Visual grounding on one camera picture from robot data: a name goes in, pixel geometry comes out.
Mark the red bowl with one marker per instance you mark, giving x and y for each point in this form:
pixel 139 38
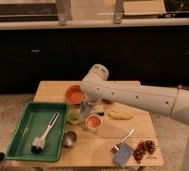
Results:
pixel 74 95

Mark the grey towel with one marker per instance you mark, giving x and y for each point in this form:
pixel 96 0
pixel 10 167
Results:
pixel 85 109

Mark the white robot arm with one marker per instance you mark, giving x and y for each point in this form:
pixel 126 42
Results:
pixel 172 102

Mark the dark brown bowl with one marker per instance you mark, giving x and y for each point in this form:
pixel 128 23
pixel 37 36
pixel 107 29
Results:
pixel 107 101

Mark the wooden block with knife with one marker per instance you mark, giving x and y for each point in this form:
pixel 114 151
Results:
pixel 100 113

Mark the green cup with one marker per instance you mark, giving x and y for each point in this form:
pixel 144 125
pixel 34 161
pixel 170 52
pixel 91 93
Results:
pixel 74 116

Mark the white cup orange inside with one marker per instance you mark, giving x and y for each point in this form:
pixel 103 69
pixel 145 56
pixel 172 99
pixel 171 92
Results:
pixel 93 122

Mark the yellow banana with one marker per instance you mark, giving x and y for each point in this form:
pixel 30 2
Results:
pixel 119 116

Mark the small wooden table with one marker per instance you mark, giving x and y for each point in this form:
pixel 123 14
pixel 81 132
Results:
pixel 93 149

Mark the small metal cup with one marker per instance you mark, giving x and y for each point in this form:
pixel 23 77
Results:
pixel 70 139

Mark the green plastic tray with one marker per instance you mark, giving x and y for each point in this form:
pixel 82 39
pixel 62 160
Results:
pixel 33 122

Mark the blue sponge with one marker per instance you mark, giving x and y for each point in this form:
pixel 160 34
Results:
pixel 122 154

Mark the black cabinet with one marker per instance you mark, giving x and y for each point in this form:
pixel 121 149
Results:
pixel 157 55

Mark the red grapes bunch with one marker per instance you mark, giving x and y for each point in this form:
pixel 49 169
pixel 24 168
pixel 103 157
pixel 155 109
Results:
pixel 142 148

